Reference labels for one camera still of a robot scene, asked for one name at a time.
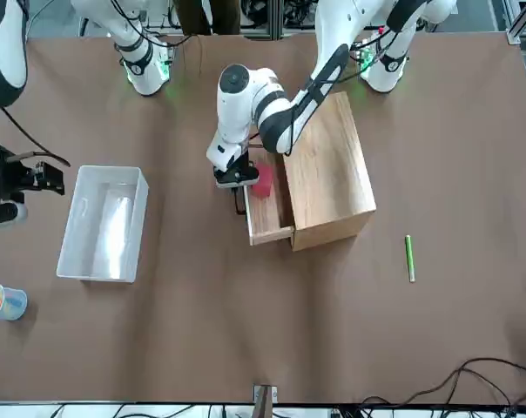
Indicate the clear plastic box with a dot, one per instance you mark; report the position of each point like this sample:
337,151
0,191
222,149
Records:
102,226

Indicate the blue stick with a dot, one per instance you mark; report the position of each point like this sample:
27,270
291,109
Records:
13,301

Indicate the green stick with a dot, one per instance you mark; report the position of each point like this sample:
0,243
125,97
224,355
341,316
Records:
410,259

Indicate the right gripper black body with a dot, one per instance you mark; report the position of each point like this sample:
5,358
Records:
15,174

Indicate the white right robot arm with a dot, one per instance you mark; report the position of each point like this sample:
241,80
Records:
141,65

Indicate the aluminium frame post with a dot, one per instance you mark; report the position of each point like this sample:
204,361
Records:
265,400
524,17

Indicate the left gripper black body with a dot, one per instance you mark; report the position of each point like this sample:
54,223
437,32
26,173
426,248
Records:
241,174

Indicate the small green circuit board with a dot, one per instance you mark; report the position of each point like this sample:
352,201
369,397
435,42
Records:
366,54

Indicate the person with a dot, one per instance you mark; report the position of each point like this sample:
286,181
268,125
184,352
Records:
206,15

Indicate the wooden drawer cabinet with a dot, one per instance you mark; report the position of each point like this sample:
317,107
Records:
328,174

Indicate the wooden drawer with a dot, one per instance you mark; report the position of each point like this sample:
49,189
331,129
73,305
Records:
267,217

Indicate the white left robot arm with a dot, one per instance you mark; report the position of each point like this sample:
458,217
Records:
241,96

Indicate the clear plastic cup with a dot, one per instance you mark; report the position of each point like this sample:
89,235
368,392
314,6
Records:
15,311

